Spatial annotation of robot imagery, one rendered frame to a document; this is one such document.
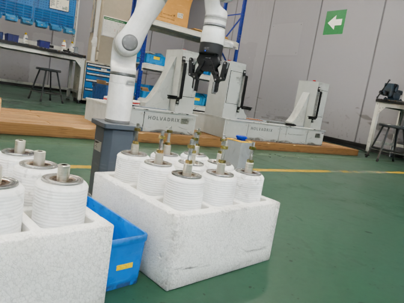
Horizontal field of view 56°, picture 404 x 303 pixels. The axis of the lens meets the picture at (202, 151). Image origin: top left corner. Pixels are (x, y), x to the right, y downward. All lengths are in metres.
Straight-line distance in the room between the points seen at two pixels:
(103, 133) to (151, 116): 1.77
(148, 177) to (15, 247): 0.41
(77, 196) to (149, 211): 0.25
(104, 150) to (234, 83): 2.42
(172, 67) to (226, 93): 0.58
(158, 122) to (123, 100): 1.80
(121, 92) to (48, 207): 0.73
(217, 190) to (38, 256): 0.46
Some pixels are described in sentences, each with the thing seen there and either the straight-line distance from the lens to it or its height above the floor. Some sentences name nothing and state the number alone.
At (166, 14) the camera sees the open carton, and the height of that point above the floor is 1.57.
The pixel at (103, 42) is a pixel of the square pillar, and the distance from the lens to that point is 7.33.
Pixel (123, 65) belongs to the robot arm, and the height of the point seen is 0.51.
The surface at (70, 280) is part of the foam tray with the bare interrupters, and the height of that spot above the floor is 0.08.
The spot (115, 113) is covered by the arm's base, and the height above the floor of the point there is 0.33.
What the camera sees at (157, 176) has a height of 0.23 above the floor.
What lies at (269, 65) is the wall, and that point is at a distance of 7.94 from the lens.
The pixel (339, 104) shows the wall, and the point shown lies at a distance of 6.71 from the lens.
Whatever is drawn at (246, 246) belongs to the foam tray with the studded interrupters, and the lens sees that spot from 1.07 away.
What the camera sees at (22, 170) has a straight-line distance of 0.83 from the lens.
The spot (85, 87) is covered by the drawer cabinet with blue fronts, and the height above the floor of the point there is 0.26.
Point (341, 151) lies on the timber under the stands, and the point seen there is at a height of 0.05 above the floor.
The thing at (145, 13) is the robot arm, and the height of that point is 0.69.
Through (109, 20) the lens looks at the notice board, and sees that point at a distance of 7.39.
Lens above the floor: 0.45
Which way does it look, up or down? 8 degrees down
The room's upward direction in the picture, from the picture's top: 9 degrees clockwise
